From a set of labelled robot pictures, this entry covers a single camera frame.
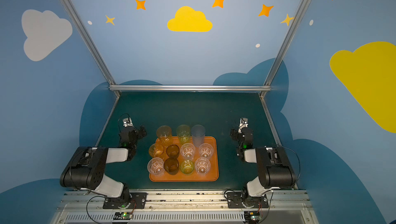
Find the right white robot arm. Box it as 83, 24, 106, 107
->
230, 126, 300, 208

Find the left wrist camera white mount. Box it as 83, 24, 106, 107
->
122, 117, 134, 127

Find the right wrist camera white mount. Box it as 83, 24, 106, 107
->
238, 117, 248, 130

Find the tall green glass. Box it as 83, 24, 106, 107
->
176, 125, 191, 145

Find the left green circuit board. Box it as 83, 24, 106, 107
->
113, 212, 134, 220

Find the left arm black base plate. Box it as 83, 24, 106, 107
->
103, 192, 147, 210

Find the aluminium frame post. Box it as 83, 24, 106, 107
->
259, 0, 312, 100
60, 0, 116, 86

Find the horizontal aluminium back rail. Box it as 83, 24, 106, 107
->
109, 85, 271, 92

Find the dark brown textured glass back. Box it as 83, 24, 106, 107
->
166, 144, 180, 159

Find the clear faceted plastic glass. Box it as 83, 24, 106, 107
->
147, 158, 165, 176

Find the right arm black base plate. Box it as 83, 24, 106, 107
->
223, 191, 269, 209

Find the clear ribbed glass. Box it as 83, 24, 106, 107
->
180, 143, 196, 161
199, 143, 214, 160
194, 157, 211, 175

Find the short green glass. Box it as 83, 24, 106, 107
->
179, 160, 194, 175

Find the green circuit board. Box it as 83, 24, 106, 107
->
243, 212, 263, 224
113, 212, 134, 220

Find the right aluminium frame post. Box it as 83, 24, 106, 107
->
259, 0, 312, 100

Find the left aluminium frame post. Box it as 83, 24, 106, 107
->
60, 0, 116, 86

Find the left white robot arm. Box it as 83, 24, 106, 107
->
60, 125, 147, 209

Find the right green circuit board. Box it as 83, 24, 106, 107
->
243, 212, 263, 224

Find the tall yellow plastic glass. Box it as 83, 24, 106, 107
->
156, 126, 173, 147

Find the short yellow plastic glass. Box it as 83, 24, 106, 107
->
148, 143, 164, 159

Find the brown textured glass front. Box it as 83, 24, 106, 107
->
164, 158, 179, 175

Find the orange plastic tray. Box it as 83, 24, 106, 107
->
149, 136, 219, 182

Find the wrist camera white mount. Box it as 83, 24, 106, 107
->
238, 117, 248, 130
122, 117, 134, 127

